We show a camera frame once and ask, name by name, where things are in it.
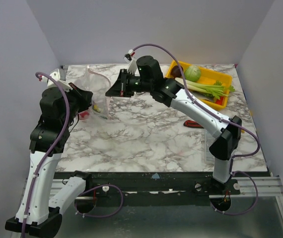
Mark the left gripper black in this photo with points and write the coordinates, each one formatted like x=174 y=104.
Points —
x=86 y=96

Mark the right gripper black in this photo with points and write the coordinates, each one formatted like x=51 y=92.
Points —
x=124 y=83

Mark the clear pink zip top bag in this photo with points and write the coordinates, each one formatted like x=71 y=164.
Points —
x=98 y=84

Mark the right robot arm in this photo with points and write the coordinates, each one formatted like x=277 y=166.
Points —
x=145 y=75

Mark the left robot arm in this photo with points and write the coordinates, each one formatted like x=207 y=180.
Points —
x=40 y=214

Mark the dark red beet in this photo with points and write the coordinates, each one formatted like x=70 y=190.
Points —
x=176 y=72

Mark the white green leek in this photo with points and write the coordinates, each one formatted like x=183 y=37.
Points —
x=193 y=86

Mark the yellow plastic tray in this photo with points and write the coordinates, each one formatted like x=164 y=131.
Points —
x=209 y=77

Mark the green cabbage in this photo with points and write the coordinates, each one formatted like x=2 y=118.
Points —
x=192 y=73

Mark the red black utility knife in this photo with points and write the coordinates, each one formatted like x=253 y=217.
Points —
x=192 y=124

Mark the green celery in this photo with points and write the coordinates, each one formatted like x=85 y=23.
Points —
x=217 y=90

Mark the red chili pepper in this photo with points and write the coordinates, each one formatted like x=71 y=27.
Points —
x=219 y=101

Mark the clear plastic screw box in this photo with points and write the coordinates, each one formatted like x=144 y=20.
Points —
x=209 y=140

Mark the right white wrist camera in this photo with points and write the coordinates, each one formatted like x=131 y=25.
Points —
x=129 y=57

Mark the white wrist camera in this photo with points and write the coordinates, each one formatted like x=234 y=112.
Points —
x=56 y=76
x=129 y=57

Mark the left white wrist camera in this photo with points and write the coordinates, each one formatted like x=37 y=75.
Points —
x=56 y=76

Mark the aluminium frame rail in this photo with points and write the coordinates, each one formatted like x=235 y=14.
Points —
x=63 y=72

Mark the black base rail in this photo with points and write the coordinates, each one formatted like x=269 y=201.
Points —
x=116 y=189

